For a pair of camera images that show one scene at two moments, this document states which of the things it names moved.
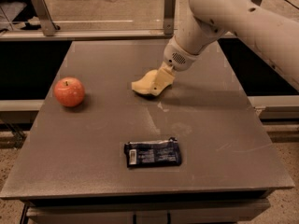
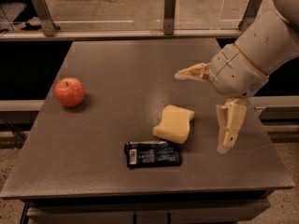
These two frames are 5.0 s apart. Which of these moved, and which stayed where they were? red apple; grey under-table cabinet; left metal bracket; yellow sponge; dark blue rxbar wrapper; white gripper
Moved: white gripper; yellow sponge
Stayed: red apple; grey under-table cabinet; dark blue rxbar wrapper; left metal bracket
